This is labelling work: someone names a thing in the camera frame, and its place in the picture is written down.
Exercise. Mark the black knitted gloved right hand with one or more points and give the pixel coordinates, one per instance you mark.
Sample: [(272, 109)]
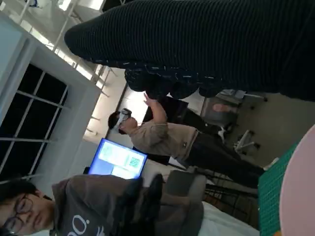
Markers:
[(197, 44)]

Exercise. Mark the white VR headset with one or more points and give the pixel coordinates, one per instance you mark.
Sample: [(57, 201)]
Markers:
[(126, 112)]

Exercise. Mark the grey chair with black frame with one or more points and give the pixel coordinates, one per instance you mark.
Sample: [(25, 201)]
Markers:
[(184, 186)]

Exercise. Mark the black left hand blue tape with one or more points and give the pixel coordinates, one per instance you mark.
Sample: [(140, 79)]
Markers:
[(137, 204)]

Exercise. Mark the white office chair base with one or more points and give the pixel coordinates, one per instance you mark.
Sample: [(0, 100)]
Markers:
[(243, 140)]

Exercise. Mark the grey rolling chair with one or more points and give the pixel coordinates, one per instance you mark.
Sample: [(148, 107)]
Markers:
[(219, 115)]

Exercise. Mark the pink bowl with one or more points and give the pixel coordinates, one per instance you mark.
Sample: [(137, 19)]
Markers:
[(302, 186)]

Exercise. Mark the standing person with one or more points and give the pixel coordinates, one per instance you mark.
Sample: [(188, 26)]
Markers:
[(160, 140)]

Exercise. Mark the seated person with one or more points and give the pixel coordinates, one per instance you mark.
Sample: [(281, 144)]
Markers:
[(93, 196)]

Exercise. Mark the dark round glasses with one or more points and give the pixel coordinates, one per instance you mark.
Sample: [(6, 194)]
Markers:
[(17, 211)]

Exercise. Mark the lit blue computer monitor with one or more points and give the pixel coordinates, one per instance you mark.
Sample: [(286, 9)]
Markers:
[(110, 157)]

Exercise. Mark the dark grid window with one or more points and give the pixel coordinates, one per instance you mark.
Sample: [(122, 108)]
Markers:
[(32, 110)]

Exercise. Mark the green cutting mat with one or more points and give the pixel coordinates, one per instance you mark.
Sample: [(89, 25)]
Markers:
[(270, 196)]

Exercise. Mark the black wall screen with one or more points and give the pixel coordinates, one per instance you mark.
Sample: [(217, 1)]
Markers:
[(177, 108)]

